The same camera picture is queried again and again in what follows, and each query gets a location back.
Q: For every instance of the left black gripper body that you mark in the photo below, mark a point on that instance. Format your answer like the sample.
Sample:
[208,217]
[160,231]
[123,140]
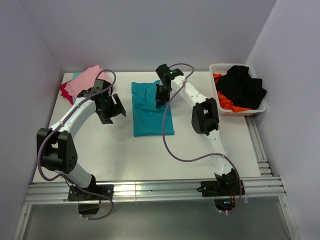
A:
[109,106]

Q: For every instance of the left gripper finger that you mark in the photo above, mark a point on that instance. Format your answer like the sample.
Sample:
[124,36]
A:
[105,120]
[118,106]

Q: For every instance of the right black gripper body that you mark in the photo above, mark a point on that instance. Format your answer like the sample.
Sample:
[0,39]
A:
[163,93]

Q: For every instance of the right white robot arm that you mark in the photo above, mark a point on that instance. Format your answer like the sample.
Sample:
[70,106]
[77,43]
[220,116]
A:
[204,120]

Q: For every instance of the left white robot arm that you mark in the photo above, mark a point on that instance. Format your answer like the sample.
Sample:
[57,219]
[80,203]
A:
[56,150]

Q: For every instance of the folded pink t shirt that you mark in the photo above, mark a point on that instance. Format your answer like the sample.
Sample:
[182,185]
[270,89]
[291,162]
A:
[84,81]

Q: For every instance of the folded red t shirt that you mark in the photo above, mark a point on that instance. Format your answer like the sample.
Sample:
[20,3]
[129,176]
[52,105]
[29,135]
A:
[65,93]

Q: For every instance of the folded light teal t shirt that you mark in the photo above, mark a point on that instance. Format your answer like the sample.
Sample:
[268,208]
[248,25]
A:
[75,75]

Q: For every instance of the white plastic basket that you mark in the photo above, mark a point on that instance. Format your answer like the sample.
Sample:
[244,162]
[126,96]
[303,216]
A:
[222,68]

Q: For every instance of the orange t shirt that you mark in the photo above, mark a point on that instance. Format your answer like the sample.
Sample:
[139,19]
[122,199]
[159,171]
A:
[226,103]

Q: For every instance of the black t shirt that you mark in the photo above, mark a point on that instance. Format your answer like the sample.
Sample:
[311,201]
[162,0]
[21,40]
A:
[240,88]

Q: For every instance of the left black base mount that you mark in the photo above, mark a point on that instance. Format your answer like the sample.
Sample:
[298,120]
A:
[88,203]

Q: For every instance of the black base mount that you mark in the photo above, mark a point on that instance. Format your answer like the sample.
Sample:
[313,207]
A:
[217,187]
[88,203]

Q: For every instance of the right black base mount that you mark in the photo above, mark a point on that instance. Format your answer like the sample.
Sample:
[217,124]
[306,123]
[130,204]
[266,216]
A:
[217,187]

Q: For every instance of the aluminium rail frame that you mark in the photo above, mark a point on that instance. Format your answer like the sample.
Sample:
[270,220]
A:
[266,185]

